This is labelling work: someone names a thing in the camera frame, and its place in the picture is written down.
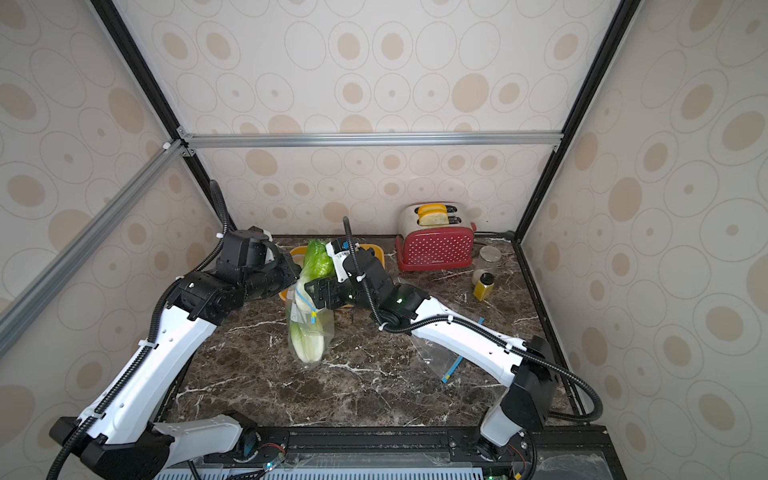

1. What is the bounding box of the clear zipper bag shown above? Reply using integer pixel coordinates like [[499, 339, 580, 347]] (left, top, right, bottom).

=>
[[286, 287, 335, 367], [411, 336, 463, 383]]

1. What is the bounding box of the chinese cabbage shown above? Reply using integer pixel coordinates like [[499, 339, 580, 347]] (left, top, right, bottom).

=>
[[288, 316, 326, 365], [298, 239, 335, 285]]

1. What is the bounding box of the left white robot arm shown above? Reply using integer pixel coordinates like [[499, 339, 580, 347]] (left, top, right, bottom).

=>
[[47, 227, 300, 479]]

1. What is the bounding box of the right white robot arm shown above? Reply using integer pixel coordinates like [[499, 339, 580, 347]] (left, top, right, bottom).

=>
[[296, 239, 557, 448]]

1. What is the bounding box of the yellow plastic tray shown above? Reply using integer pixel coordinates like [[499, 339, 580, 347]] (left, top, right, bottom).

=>
[[279, 244, 386, 301]]

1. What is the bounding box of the red toaster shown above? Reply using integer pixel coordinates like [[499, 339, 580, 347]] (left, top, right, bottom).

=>
[[396, 202, 476, 271]]

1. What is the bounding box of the pale toast slice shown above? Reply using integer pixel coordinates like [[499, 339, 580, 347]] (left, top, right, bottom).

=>
[[418, 211, 450, 227]]

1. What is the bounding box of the yellow toast slice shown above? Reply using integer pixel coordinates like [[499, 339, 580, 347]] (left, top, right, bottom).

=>
[[416, 204, 448, 218]]

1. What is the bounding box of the yellow oil bottle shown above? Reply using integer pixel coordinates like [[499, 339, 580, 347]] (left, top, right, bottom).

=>
[[473, 271, 495, 302]]

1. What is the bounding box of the horizontal aluminium bar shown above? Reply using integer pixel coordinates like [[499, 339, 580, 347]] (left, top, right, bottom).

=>
[[183, 131, 563, 149]]

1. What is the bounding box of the clear glass jar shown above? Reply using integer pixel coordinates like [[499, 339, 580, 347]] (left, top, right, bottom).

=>
[[476, 245, 502, 273]]

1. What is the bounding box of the left slanted aluminium bar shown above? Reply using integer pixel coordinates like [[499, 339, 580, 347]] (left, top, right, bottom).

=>
[[1, 139, 183, 354]]

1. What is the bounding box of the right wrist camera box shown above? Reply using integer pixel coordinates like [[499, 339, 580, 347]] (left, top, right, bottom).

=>
[[325, 238, 357, 283]]

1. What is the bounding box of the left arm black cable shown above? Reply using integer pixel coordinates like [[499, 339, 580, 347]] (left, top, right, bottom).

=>
[[44, 179, 232, 480]]

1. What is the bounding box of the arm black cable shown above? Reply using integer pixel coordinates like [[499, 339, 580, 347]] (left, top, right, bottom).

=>
[[44, 179, 232, 480], [342, 215, 604, 424]]

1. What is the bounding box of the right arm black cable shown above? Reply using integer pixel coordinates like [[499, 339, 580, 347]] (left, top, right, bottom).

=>
[[342, 215, 604, 424]]

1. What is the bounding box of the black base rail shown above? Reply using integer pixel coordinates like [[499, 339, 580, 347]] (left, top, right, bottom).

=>
[[159, 426, 626, 479]]

